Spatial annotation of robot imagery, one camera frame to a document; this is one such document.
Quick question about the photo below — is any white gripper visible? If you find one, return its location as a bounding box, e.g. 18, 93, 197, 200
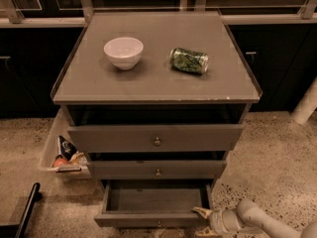
192, 207, 246, 238

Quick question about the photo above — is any grey bottom drawer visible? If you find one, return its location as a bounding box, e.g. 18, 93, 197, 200
94, 179, 212, 228

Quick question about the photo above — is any grey drawer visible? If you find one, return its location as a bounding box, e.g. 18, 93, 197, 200
87, 161, 227, 179
68, 124, 243, 153
94, 179, 212, 228

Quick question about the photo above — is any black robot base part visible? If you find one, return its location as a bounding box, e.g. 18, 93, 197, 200
0, 182, 42, 238

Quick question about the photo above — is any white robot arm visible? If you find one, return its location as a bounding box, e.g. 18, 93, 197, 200
192, 199, 317, 238

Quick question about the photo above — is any grey middle drawer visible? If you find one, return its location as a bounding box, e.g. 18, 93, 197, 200
87, 161, 227, 179

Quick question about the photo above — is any grey top drawer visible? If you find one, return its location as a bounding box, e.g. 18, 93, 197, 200
68, 124, 243, 153

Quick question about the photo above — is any grey drawer cabinet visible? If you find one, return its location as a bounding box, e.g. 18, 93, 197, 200
50, 11, 264, 191

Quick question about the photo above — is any white table leg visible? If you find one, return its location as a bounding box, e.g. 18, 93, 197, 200
291, 76, 317, 125

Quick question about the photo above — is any red round fruit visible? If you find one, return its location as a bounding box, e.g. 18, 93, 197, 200
53, 158, 69, 168

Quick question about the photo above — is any clear plastic bin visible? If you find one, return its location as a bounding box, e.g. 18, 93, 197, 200
39, 109, 91, 180

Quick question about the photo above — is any dark snack bag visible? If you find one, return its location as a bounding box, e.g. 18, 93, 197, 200
57, 136, 77, 161

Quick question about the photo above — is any green soda can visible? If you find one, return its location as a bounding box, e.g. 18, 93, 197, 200
169, 48, 209, 74

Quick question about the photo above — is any white ceramic bowl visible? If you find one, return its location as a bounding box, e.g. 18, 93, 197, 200
103, 37, 144, 70

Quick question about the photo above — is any metal shelf rail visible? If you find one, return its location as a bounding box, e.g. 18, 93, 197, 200
0, 13, 317, 29

